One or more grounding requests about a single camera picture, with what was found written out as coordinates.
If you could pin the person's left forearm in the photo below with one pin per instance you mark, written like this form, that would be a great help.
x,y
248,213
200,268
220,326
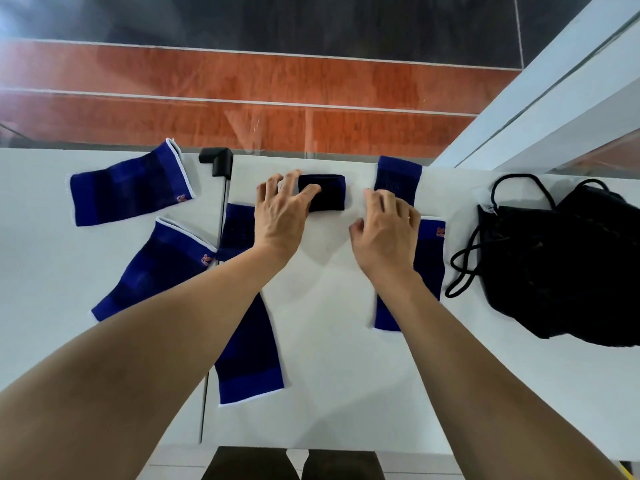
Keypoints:
x,y
145,359

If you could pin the clear plastic wrapper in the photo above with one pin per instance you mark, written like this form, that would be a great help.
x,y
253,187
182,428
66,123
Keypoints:
x,y
482,198

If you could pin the black corner bracket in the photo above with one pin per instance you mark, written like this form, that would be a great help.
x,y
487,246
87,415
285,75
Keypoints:
x,y
218,162

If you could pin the dark blue elastic sleeve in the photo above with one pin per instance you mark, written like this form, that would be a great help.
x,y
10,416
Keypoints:
x,y
327,193

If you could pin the person's left hand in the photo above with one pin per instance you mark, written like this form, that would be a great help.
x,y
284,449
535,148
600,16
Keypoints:
x,y
277,222

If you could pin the blue elastic sleeve white trim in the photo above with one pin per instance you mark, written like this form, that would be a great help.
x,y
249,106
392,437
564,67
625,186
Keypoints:
x,y
430,264
127,189
155,269

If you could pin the person's right forearm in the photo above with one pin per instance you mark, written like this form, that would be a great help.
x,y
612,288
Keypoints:
x,y
480,389

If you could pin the person's left leg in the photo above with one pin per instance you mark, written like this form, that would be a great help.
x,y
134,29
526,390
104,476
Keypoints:
x,y
250,465

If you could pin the person's right middle finger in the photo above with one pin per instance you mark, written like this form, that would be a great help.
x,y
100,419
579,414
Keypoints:
x,y
386,203

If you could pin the person's right little finger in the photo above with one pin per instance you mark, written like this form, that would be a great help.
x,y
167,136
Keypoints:
x,y
415,218

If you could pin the long blue elastic sleeve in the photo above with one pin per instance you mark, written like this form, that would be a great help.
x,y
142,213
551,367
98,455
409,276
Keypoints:
x,y
247,344

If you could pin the person's right thumb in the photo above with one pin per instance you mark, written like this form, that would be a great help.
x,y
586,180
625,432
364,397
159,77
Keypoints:
x,y
355,232

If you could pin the person's right leg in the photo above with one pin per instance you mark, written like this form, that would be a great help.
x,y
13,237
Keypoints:
x,y
342,466

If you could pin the person's left little finger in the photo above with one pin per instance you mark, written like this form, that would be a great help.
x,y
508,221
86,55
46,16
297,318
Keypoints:
x,y
260,194

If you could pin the person's right hand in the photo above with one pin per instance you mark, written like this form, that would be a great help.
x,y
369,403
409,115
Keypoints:
x,y
387,244

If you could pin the person's leg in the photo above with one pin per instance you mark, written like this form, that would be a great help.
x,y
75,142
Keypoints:
x,y
342,466
250,465

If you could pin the person's left middle finger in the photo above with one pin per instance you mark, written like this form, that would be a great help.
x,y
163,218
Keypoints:
x,y
291,183

